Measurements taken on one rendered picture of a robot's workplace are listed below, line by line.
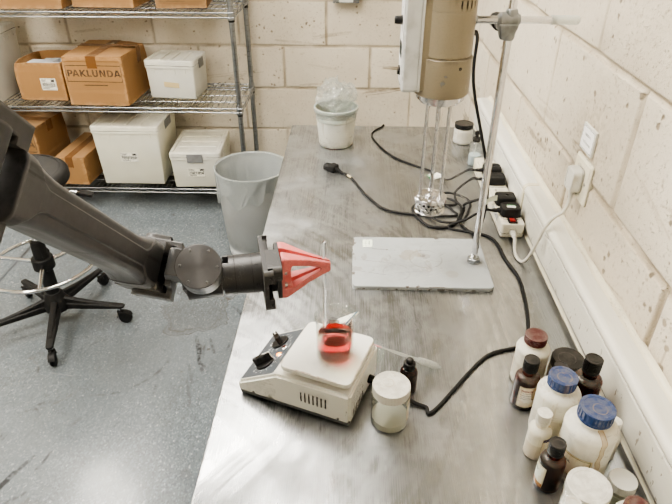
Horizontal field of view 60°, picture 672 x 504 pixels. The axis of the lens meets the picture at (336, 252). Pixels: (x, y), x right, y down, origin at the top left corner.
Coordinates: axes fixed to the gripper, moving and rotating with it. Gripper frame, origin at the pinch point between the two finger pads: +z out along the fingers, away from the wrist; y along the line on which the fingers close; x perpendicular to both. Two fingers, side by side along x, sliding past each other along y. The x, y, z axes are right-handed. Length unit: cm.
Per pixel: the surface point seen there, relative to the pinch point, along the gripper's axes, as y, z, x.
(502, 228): 40, 51, 23
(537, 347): -6.0, 34.1, 16.4
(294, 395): -3.7, -5.6, 21.8
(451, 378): -1.7, 22.1, 25.3
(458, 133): 98, 62, 21
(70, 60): 224, -78, 24
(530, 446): -19.4, 27.2, 22.6
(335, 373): -5.2, 0.7, 16.7
